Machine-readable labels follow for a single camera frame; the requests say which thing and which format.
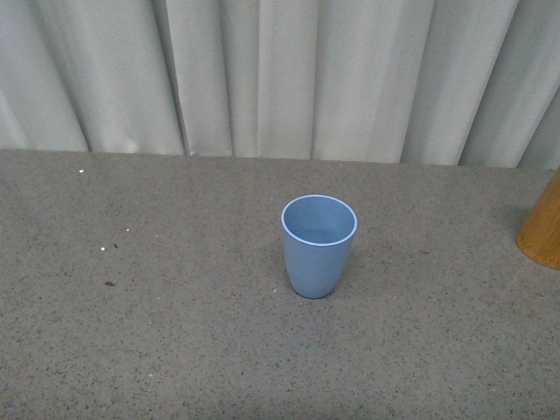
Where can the blue plastic cup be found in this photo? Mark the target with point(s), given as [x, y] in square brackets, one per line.
[318, 233]

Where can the bamboo chopstick holder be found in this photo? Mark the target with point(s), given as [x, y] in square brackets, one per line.
[538, 237]

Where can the white curtain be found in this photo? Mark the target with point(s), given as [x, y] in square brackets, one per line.
[426, 82]

